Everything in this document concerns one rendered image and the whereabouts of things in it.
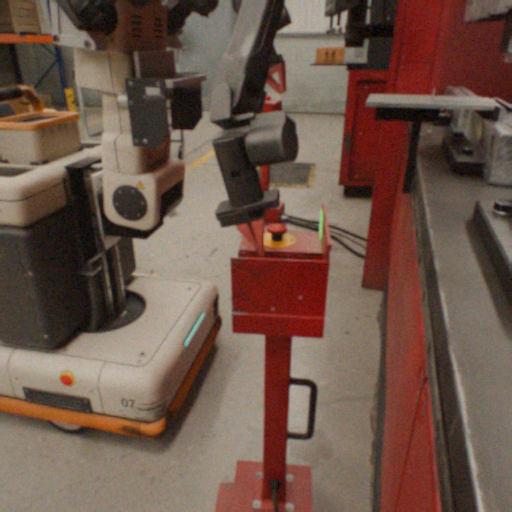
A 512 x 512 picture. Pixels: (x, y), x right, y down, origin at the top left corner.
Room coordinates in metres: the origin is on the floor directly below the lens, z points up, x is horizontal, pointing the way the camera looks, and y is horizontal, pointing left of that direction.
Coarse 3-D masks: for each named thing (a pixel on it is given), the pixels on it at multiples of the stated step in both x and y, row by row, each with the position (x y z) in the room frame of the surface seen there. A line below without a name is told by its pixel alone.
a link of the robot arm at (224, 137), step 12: (228, 132) 0.67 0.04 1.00; (240, 132) 0.66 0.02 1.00; (216, 144) 0.66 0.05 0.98; (228, 144) 0.65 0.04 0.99; (240, 144) 0.65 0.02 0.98; (216, 156) 0.66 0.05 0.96; (228, 156) 0.65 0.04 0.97; (240, 156) 0.65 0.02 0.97; (228, 168) 0.65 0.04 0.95; (240, 168) 0.65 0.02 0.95
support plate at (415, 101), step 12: (372, 96) 1.15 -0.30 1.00; (384, 96) 1.15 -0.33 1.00; (396, 96) 1.15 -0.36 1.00; (408, 96) 1.15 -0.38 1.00; (420, 96) 1.15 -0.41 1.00; (444, 96) 1.15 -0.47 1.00; (456, 96) 1.14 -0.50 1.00; (480, 96) 1.13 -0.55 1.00; (444, 108) 0.99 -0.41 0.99; (456, 108) 0.99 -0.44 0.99; (468, 108) 0.98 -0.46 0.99; (480, 108) 0.97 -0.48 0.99; (492, 108) 0.97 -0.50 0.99
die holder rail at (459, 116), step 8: (448, 88) 1.74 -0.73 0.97; (456, 88) 1.74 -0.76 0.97; (464, 88) 1.71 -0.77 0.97; (464, 96) 1.45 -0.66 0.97; (472, 96) 1.45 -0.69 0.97; (448, 112) 1.61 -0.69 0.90; (456, 112) 1.44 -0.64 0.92; (464, 112) 1.35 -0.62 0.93; (456, 120) 1.40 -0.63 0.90; (464, 120) 1.35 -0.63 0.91; (456, 128) 1.36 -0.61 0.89; (464, 128) 1.35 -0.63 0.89
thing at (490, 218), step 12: (480, 204) 0.61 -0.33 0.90; (492, 204) 0.61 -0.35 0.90; (480, 216) 0.58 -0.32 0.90; (492, 216) 0.56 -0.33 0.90; (504, 216) 0.56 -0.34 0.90; (480, 228) 0.57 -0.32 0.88; (492, 228) 0.52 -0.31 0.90; (504, 228) 0.52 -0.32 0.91; (492, 240) 0.50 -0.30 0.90; (504, 240) 0.48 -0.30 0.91; (492, 252) 0.48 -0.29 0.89; (504, 252) 0.45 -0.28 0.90; (492, 264) 0.47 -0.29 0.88; (504, 264) 0.43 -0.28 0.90; (504, 276) 0.42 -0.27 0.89; (504, 288) 0.41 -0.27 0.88
